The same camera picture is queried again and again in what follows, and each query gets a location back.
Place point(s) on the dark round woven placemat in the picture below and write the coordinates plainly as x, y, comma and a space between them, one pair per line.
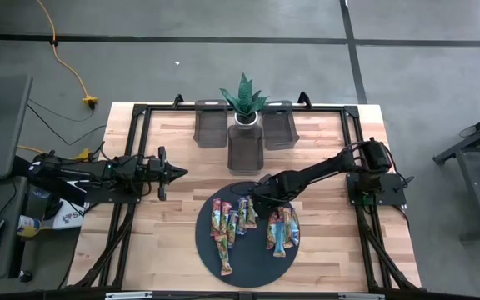
248, 271

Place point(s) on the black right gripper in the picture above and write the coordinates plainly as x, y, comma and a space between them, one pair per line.
269, 198

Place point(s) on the silver metal bracket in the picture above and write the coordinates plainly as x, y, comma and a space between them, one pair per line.
127, 296

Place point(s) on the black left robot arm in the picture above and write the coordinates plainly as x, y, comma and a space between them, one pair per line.
77, 171

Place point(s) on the black metal table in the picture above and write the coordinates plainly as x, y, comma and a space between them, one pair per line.
474, 191

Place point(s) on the translucent grey plastic bin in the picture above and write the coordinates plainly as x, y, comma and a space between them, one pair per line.
211, 125
279, 127
245, 154

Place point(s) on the green snake plant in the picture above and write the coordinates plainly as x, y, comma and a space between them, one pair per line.
246, 96

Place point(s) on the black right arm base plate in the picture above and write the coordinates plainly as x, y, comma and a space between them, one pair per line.
390, 187

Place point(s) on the yellow white container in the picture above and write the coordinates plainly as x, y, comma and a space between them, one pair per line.
27, 225

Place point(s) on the black caster wheel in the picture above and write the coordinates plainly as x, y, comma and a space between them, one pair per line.
25, 276

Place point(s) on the black aluminium table frame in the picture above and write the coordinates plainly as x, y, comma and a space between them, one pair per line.
169, 108

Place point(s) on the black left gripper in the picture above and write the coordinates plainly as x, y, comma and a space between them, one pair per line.
162, 171

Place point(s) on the red granola bar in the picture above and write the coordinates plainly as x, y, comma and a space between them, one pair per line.
224, 258
216, 216
226, 214

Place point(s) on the white cardboard box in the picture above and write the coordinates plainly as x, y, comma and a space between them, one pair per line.
71, 218

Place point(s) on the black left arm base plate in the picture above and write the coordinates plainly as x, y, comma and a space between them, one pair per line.
98, 196

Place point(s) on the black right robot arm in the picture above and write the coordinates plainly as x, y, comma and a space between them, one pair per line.
319, 168

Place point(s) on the white round plant pot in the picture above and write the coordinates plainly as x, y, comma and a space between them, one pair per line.
246, 123

